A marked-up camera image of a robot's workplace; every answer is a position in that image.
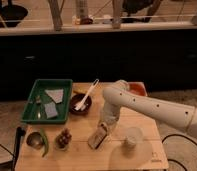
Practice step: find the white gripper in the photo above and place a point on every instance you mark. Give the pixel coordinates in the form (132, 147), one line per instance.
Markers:
(109, 116)

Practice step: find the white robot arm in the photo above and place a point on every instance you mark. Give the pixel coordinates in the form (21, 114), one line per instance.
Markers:
(117, 95)

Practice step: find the clear plastic cup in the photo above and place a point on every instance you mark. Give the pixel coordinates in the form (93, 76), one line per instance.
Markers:
(133, 136)

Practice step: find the pine cone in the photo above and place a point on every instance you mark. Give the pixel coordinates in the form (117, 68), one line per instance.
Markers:
(63, 139)

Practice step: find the orange bowl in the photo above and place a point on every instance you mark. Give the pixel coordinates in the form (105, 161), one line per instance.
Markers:
(137, 88)

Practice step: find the grey square sponge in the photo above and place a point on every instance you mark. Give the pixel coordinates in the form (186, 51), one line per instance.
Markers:
(50, 110)

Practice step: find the grey triangular cloth piece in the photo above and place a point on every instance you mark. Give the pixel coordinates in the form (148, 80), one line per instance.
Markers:
(56, 94)

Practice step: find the green plastic tray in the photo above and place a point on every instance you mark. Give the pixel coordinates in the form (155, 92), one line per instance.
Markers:
(35, 114)

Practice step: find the green chili pepper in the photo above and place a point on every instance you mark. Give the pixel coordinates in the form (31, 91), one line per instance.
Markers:
(45, 140)

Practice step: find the small metal bowl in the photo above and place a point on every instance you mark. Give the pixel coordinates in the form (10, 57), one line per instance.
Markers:
(35, 140)

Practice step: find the small dark object in tray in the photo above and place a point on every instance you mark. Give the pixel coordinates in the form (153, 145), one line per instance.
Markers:
(38, 100)

